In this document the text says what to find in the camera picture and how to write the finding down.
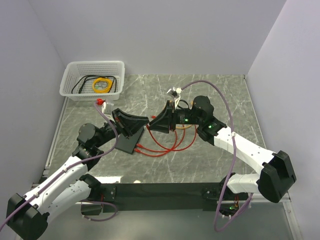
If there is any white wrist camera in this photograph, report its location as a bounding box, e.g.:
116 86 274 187
166 87 182 109
96 98 115 116

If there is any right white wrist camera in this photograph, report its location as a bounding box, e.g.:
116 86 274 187
166 87 182 109

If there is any orange patch cable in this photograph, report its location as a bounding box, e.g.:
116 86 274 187
174 99 198 130

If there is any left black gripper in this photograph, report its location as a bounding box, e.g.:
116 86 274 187
94 108 150 148

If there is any coiled yellow cable in basket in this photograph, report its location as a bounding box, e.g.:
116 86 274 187
92 77 114 94

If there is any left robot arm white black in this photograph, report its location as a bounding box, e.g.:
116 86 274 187
4 108 149 240

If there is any aluminium rail frame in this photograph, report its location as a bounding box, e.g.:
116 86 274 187
26 99 301 240

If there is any black front mounting bar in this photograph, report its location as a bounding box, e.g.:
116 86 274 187
93 182 222 211

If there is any red patch cable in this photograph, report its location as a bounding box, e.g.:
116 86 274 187
136 115 187 154
133 127 198 158

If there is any black network switch box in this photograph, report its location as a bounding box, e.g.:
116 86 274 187
115 127 145 155

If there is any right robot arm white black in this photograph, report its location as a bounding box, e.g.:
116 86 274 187
148 95 297 203

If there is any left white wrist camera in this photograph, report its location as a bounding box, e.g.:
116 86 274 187
96 98 115 116

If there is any white perforated plastic basket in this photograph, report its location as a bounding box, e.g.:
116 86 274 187
59 60 125 101

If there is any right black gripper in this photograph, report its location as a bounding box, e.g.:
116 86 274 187
149 100 203 134

